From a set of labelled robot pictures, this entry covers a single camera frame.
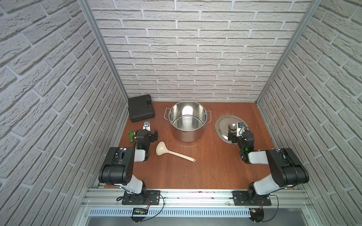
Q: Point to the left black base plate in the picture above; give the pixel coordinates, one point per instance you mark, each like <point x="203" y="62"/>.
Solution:
<point x="150" y="197"/>

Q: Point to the aluminium mounting rail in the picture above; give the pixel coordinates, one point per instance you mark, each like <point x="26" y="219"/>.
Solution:
<point x="199" y="198"/>

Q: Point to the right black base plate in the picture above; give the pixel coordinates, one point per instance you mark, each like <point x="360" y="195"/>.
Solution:
<point x="250" y="198"/>

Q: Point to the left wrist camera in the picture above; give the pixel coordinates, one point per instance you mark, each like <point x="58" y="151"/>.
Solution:
<point x="146" y="125"/>

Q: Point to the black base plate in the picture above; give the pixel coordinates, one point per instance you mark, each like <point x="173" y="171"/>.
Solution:
<point x="250" y="198"/>
<point x="150" y="197"/>

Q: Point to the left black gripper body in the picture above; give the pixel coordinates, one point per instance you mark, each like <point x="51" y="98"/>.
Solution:
<point x="144" y="134"/>

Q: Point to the green plastic tool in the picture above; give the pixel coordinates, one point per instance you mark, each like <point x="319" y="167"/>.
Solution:
<point x="132" y="136"/>

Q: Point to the black plastic tool case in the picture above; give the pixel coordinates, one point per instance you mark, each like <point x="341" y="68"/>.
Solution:
<point x="140" y="108"/>

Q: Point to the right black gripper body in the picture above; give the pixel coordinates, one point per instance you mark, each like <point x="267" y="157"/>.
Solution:
<point x="240" y="140"/>

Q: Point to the left small electronics board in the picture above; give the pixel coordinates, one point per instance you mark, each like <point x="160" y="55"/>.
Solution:
<point x="139" y="214"/>

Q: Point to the stainless steel pot lid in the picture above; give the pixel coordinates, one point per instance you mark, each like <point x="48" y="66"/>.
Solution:
<point x="226" y="123"/>

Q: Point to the beige plastic ladle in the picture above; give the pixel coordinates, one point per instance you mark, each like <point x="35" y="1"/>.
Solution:
<point x="162" y="149"/>

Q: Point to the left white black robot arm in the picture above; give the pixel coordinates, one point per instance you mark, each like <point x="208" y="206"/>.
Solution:
<point x="118" y="165"/>

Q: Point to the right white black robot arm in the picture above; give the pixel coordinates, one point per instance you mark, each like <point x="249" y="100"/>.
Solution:
<point x="285" y="167"/>

